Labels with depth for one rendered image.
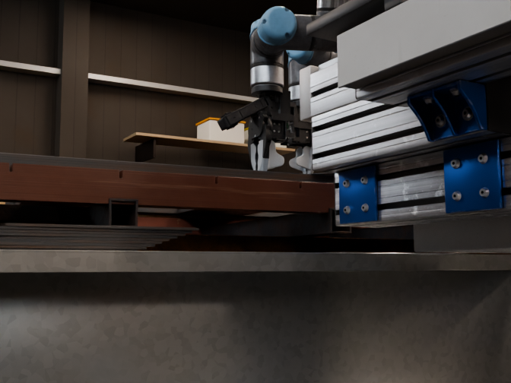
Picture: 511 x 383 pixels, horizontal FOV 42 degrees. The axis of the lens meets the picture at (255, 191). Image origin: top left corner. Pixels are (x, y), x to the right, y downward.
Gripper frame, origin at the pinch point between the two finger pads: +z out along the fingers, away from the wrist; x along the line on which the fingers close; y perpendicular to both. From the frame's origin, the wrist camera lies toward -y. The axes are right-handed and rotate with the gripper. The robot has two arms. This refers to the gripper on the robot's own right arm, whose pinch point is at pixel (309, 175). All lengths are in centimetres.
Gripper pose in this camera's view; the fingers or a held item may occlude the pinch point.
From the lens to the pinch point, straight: 180.8
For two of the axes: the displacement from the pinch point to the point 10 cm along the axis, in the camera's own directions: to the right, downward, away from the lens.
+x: 4.4, -1.1, -8.9
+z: 0.0, 9.9, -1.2
